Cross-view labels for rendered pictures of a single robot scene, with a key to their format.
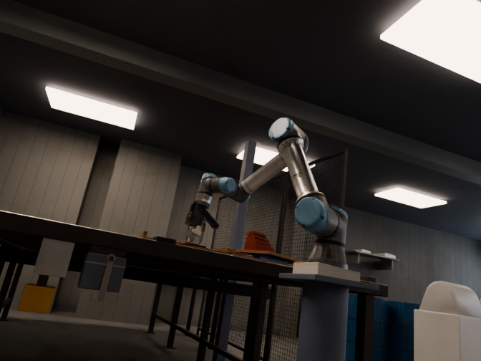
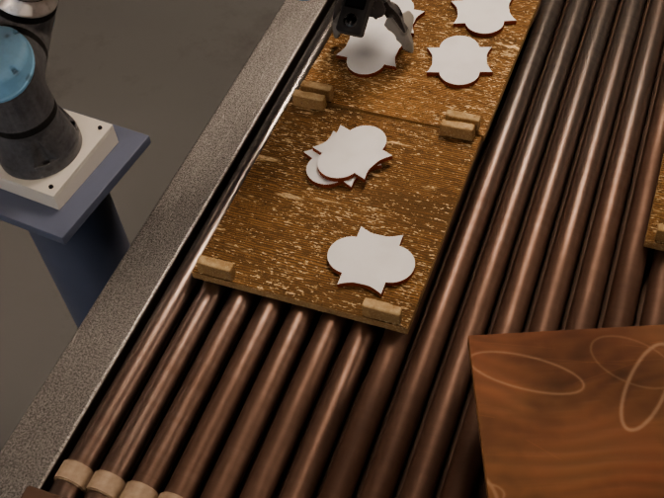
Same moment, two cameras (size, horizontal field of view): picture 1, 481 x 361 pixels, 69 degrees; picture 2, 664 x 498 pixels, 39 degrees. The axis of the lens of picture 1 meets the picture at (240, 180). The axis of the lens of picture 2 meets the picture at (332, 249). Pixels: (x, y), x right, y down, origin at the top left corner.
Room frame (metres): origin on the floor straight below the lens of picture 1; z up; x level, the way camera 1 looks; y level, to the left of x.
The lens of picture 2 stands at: (2.68, -0.80, 2.07)
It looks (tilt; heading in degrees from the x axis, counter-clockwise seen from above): 51 degrees down; 141
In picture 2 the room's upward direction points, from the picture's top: 7 degrees counter-clockwise
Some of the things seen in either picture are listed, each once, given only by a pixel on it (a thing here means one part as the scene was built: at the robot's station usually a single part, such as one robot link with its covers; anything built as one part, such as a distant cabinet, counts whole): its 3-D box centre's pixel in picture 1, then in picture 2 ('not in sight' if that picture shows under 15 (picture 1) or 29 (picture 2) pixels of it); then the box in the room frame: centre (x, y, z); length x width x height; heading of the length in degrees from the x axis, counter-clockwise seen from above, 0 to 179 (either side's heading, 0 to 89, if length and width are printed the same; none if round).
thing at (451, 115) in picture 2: not in sight; (462, 120); (1.94, 0.13, 0.95); 0.06 x 0.02 x 0.03; 24
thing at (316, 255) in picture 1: (328, 255); (31, 128); (1.39, -0.38, 0.96); 0.15 x 0.15 x 0.10
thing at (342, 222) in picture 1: (331, 225); (6, 76); (1.38, -0.39, 1.08); 0.13 x 0.12 x 0.14; 139
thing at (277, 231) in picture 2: (253, 262); (343, 204); (1.91, -0.13, 0.93); 0.41 x 0.35 x 0.02; 114
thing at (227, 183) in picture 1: (225, 186); not in sight; (1.64, 0.07, 1.24); 0.11 x 0.11 x 0.08; 49
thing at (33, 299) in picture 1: (44, 273); not in sight; (1.25, 0.60, 0.74); 0.09 x 0.08 x 0.24; 115
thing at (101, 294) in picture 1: (101, 273); not in sight; (1.33, 0.44, 0.77); 0.14 x 0.11 x 0.18; 115
